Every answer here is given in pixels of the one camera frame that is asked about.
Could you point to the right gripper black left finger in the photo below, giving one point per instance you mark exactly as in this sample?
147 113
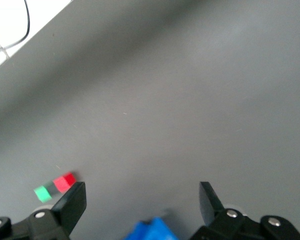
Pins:
72 200

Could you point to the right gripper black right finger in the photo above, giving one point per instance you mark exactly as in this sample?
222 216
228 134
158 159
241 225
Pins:
207 202

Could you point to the small red cube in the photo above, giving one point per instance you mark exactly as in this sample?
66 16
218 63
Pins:
63 183

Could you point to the small green cube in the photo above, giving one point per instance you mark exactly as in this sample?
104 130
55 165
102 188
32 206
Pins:
43 193

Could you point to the blue plastic storage bin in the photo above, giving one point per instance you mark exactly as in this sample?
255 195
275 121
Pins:
152 230

